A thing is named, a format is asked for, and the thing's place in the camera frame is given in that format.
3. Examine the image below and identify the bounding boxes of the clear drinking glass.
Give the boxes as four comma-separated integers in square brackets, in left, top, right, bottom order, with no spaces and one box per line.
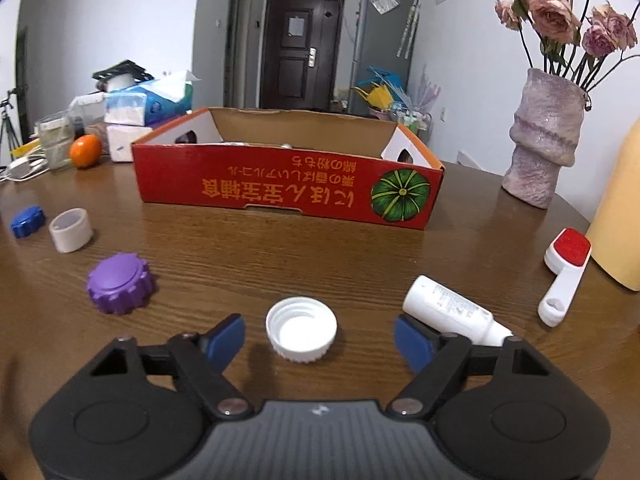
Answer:
[35,112,76,171]

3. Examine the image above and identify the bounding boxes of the pink textured vase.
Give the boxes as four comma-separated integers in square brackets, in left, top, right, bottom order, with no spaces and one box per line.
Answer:
[501,67,587,209]

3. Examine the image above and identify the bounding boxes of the clear plastic jar white lid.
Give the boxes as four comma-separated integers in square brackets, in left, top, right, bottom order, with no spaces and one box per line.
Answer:
[69,92,107,138]

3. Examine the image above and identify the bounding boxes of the yellow thermos jug grey handle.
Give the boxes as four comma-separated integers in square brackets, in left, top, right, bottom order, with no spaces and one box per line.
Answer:
[585,115,640,292]

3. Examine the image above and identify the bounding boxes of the purple dried grass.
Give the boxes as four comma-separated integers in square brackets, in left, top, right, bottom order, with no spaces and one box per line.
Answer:
[417,64,443,111]

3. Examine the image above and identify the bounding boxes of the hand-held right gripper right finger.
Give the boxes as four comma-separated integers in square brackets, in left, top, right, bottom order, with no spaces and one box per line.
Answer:
[389,316,551,421]

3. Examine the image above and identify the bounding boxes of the red and white lint brush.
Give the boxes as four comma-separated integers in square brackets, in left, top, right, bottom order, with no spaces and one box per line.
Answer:
[537,227,592,328]

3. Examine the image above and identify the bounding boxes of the blue plastic rack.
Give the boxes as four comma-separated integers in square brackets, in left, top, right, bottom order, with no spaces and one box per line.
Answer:
[365,65,403,92]

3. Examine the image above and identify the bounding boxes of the beige ring cap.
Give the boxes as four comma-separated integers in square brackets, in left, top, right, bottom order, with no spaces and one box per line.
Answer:
[48,207,94,253]

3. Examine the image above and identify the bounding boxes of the red cardboard box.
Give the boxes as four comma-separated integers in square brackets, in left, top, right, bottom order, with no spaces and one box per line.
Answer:
[131,107,446,231]

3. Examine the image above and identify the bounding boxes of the yellow flat packet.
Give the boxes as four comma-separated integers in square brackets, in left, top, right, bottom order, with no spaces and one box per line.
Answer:
[9,140,41,160]

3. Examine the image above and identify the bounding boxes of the purple ridged bottle cap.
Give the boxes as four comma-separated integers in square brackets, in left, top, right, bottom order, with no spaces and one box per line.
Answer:
[86,253,157,316]

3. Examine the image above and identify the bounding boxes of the white charger with cables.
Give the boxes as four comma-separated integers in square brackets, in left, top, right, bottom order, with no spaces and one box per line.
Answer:
[0,155,51,183]

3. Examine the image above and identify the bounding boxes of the storage cart with bottles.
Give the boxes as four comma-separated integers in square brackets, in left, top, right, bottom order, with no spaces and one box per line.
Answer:
[387,102,432,146]

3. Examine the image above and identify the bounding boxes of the grey interior door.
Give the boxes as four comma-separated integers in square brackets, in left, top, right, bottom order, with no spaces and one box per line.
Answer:
[223,0,253,108]

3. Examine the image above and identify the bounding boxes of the blue tissue pack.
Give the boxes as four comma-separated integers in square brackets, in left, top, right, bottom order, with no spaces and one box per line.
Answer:
[103,70,201,127]

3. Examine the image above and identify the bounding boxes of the hanging folded umbrella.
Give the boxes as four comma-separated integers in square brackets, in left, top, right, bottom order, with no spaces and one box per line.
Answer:
[396,0,423,58]

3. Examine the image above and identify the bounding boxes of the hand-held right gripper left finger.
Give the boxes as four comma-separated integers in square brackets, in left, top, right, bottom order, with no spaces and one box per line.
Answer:
[90,314,251,421]

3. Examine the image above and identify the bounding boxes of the black camera tripod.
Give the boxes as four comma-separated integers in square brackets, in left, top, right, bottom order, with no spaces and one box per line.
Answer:
[0,87,21,153]

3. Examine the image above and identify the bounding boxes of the dried pink roses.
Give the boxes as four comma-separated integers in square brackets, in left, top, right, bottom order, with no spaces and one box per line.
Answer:
[487,0,640,96]

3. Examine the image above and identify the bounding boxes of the white ridged bottle cap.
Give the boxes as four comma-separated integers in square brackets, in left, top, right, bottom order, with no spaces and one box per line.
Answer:
[265,297,338,363]

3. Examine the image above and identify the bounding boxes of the orange fruit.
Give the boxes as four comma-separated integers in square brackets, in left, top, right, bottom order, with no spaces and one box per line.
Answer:
[69,135,102,169]

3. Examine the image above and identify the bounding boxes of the white spray bottle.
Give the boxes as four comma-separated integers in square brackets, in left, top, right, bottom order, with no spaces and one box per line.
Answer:
[402,275,515,347]

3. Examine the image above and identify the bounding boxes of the grey refrigerator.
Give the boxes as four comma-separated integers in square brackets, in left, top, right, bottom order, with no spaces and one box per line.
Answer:
[347,0,421,117]

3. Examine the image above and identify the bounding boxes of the blue ridged bottle cap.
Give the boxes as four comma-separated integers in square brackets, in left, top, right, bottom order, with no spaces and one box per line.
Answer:
[10,205,47,239]

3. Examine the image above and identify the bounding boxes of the yellow plastic item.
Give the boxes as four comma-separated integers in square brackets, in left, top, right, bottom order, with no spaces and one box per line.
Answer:
[355,86,391,111]

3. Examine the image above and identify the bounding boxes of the dark brown entrance door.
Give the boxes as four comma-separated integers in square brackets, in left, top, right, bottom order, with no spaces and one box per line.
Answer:
[258,0,346,111]

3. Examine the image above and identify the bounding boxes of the black flat plastic object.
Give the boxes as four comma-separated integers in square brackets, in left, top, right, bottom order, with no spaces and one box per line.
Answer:
[91,60,154,83]

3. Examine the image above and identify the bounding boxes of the white tissue box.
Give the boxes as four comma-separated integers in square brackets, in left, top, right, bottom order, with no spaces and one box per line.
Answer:
[106,124,153,163]

